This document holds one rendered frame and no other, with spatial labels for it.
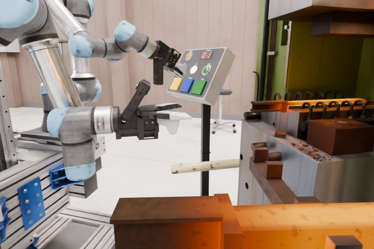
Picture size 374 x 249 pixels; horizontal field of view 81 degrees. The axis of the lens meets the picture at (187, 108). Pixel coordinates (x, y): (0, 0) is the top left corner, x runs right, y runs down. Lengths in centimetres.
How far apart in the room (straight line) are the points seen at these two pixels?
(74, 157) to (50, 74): 24
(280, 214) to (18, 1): 56
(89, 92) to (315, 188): 101
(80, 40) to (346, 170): 85
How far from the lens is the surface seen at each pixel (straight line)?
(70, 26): 95
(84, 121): 60
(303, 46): 100
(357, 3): 78
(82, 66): 120
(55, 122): 61
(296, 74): 99
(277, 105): 73
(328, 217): 22
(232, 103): 434
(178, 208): 18
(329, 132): 62
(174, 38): 449
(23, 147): 133
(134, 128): 60
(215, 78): 105
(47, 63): 72
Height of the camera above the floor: 113
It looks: 12 degrees down
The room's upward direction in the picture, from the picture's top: straight up
